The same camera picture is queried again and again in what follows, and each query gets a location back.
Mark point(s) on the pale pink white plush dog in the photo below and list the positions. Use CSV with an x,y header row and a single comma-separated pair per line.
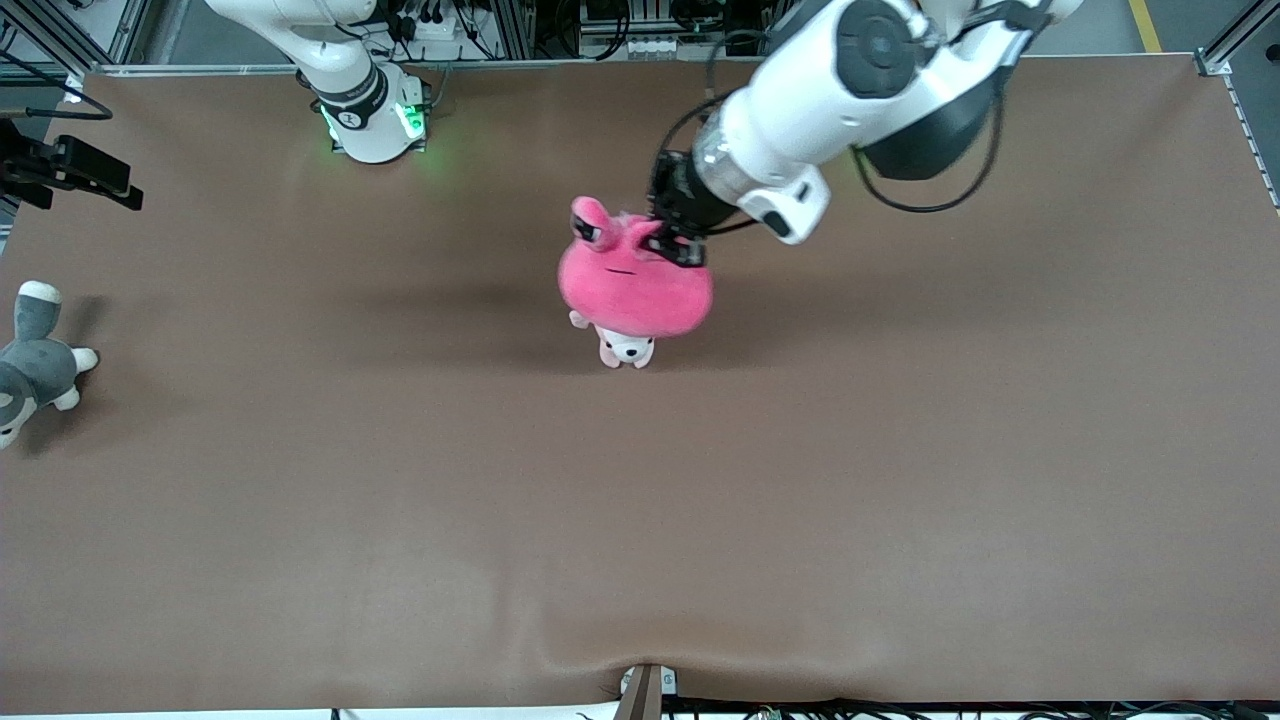
x,y
628,348

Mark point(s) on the white terminal strip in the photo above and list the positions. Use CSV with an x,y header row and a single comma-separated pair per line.
x,y
655,47

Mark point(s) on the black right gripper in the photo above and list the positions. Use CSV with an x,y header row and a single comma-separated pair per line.
x,y
16,144

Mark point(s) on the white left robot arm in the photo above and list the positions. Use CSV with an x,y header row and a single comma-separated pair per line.
x,y
840,80

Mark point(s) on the white power strip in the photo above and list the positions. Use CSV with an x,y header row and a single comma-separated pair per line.
x,y
430,28

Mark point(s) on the grey white plush dog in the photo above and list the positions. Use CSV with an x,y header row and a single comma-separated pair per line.
x,y
40,365

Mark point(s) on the round pink plush toy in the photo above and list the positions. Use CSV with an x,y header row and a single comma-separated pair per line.
x,y
635,285

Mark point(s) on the brown table cover sheet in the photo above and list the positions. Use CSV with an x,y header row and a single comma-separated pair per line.
x,y
800,500

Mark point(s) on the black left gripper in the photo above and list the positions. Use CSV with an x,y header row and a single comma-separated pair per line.
x,y
682,203

